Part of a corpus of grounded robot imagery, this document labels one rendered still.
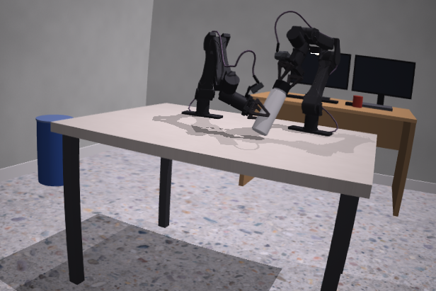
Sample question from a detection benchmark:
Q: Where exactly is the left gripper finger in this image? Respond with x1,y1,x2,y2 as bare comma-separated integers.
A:
277,61,293,81
287,74,303,89

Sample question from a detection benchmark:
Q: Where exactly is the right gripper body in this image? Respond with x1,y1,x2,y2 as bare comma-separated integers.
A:
230,83,257,116

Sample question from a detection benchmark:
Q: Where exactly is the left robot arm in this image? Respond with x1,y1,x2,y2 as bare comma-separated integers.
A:
287,26,340,137

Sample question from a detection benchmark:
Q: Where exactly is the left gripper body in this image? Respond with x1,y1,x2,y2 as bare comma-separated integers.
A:
279,50,306,78

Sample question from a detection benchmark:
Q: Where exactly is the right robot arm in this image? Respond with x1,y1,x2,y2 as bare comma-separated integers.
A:
182,32,240,119

